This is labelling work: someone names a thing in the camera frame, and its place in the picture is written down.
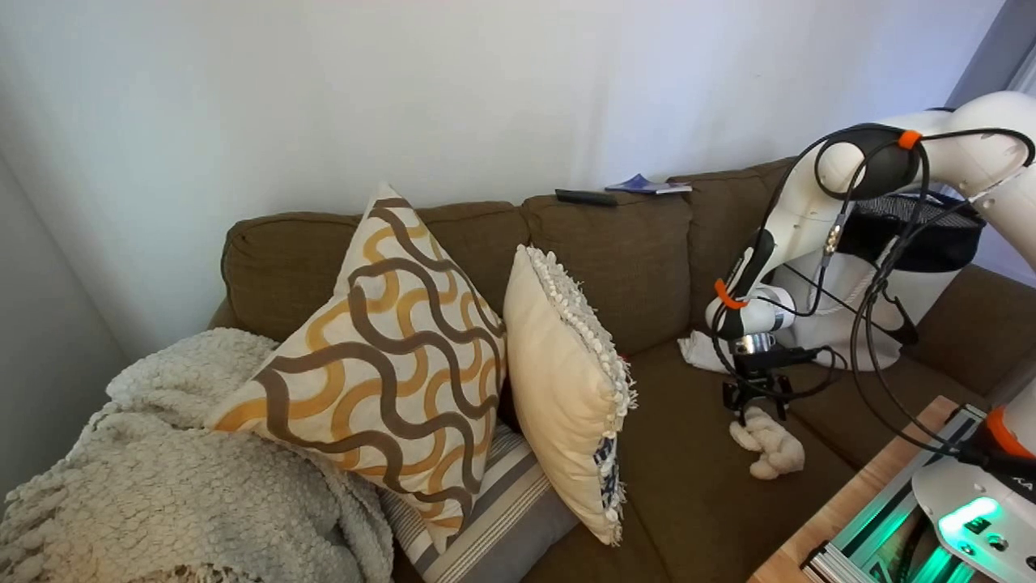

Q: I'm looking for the brown fabric couch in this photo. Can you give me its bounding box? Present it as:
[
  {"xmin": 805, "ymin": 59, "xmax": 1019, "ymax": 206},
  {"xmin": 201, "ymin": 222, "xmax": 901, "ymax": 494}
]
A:
[{"xmin": 208, "ymin": 158, "xmax": 1036, "ymax": 583}]

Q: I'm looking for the black remote control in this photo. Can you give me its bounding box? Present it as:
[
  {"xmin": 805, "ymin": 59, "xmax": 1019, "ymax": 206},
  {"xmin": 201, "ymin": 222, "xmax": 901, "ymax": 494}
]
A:
[{"xmin": 551, "ymin": 188, "xmax": 621, "ymax": 211}]

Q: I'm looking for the grey fuzzy blanket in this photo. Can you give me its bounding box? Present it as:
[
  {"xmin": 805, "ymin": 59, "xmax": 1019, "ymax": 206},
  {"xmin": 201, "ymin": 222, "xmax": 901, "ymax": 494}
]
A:
[{"xmin": 0, "ymin": 324, "xmax": 397, "ymax": 583}]

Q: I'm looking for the cream fringed pillow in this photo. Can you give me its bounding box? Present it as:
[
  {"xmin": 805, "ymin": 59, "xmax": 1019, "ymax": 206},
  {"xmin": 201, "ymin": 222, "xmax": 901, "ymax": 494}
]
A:
[{"xmin": 501, "ymin": 242, "xmax": 640, "ymax": 548}]

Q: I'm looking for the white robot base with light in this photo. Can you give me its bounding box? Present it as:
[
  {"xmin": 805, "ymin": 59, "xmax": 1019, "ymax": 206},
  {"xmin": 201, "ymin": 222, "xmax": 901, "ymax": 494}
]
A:
[{"xmin": 909, "ymin": 376, "xmax": 1036, "ymax": 583}]

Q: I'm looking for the wavy brown patterned pillow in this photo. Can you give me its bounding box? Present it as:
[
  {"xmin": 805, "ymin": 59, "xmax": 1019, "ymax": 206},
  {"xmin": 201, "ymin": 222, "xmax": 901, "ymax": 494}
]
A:
[{"xmin": 205, "ymin": 185, "xmax": 510, "ymax": 554}]

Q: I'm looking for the white bag with black top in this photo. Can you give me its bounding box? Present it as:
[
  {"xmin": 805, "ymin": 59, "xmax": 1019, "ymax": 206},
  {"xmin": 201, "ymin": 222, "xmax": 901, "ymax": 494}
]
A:
[{"xmin": 758, "ymin": 181, "xmax": 991, "ymax": 376}]

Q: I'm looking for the grey striped cushion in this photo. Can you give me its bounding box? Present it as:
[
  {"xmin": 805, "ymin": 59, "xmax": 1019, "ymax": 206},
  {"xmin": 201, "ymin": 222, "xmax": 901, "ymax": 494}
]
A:
[{"xmin": 382, "ymin": 422, "xmax": 580, "ymax": 583}]

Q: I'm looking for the white crumpled cloth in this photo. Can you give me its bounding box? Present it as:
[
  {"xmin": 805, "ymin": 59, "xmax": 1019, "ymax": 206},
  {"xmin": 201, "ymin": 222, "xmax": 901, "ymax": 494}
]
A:
[{"xmin": 673, "ymin": 328, "xmax": 746, "ymax": 379}]

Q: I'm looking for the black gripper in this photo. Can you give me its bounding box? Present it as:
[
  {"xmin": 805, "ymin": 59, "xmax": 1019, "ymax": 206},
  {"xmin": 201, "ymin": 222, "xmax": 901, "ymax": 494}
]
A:
[{"xmin": 719, "ymin": 345, "xmax": 804, "ymax": 429}]

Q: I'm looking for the cream teddy bear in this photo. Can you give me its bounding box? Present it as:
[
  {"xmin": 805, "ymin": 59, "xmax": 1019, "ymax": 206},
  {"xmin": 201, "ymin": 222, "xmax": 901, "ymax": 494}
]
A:
[{"xmin": 727, "ymin": 402, "xmax": 811, "ymax": 486}]

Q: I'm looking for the wooden table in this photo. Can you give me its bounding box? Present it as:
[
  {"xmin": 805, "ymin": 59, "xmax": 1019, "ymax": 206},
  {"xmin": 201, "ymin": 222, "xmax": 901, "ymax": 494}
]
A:
[{"xmin": 746, "ymin": 392, "xmax": 965, "ymax": 583}]

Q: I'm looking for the aluminium frame rail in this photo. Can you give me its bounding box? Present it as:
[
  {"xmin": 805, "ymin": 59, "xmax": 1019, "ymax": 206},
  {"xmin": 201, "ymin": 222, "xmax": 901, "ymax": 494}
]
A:
[{"xmin": 805, "ymin": 402, "xmax": 986, "ymax": 583}]

